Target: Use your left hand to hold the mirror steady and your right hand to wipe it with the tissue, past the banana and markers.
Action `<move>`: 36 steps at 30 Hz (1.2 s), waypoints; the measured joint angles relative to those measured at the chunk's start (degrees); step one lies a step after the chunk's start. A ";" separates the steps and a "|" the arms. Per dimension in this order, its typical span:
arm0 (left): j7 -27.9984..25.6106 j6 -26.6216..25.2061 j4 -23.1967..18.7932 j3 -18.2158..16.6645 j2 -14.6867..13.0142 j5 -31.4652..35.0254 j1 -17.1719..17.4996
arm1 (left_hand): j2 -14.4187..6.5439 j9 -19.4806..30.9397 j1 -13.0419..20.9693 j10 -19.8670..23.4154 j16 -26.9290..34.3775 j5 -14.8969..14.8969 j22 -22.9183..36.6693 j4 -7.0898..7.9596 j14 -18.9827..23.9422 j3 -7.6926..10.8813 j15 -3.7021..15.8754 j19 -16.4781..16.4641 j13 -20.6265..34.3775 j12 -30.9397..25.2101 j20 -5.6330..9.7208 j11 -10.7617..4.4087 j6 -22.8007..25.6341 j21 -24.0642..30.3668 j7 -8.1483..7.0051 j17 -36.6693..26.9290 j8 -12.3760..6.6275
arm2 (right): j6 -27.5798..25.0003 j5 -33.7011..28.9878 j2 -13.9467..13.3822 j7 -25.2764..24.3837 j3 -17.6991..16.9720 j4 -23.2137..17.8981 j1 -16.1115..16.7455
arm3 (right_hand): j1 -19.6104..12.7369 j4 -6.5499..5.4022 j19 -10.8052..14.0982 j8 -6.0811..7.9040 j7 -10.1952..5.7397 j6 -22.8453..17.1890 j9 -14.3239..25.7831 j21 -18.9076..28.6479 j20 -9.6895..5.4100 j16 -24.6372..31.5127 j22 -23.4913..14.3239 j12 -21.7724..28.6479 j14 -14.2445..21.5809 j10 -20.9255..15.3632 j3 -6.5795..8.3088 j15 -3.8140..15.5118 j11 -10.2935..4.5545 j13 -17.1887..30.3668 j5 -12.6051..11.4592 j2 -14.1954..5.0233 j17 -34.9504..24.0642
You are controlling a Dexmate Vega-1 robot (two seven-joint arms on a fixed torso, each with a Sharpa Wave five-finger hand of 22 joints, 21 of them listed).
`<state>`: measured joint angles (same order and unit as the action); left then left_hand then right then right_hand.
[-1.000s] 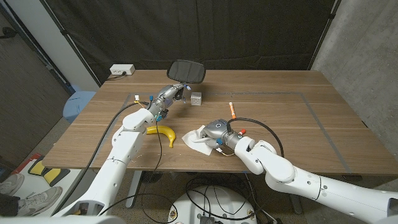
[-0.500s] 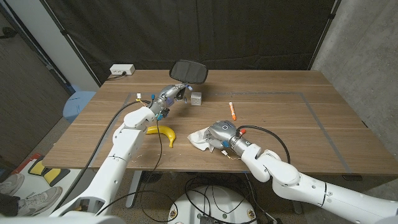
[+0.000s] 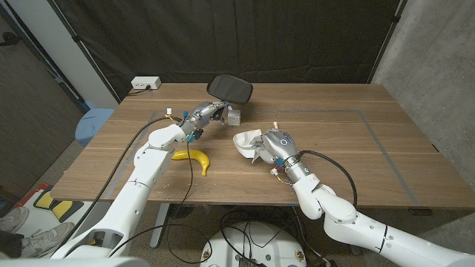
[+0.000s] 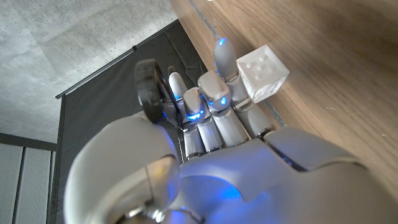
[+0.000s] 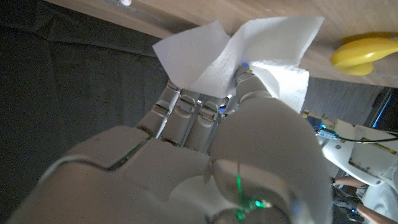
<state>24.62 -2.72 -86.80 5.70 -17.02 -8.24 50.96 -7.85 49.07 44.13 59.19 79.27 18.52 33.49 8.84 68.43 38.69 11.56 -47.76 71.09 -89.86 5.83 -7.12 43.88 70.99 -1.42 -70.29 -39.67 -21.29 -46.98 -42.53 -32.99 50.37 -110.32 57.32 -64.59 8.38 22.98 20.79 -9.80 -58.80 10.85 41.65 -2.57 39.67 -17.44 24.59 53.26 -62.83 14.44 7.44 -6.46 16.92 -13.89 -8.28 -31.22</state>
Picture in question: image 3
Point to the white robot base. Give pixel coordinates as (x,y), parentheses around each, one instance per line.
(259,244)

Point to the yellow banana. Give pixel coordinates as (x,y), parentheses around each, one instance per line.
(198,157)

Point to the orange marker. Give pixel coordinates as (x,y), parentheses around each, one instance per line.
(275,125)

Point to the white power outlet box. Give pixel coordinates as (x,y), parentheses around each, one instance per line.
(145,82)

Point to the red marker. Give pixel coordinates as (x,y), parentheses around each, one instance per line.
(273,171)

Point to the black backdrop curtain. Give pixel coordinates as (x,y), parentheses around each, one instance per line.
(230,37)

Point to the dark trouser leg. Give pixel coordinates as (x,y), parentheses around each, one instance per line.
(9,243)

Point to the black hand mirror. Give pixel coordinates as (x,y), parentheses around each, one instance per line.
(230,89)

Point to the grey sneaker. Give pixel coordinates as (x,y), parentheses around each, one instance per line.
(48,239)
(13,219)

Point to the light blue stool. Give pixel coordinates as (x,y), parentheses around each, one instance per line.
(92,124)

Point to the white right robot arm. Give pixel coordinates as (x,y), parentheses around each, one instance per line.
(352,222)

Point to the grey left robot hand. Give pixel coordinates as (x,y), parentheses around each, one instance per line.
(202,115)

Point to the white tissue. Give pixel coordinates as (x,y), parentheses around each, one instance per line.
(243,142)

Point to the black backdrop stand pole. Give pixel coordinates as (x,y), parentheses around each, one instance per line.
(85,53)
(387,39)

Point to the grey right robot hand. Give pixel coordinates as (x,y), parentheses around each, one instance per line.
(282,146)

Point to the black round fan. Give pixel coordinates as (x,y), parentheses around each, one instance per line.
(181,210)

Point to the grey table leg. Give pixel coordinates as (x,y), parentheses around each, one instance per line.
(160,222)

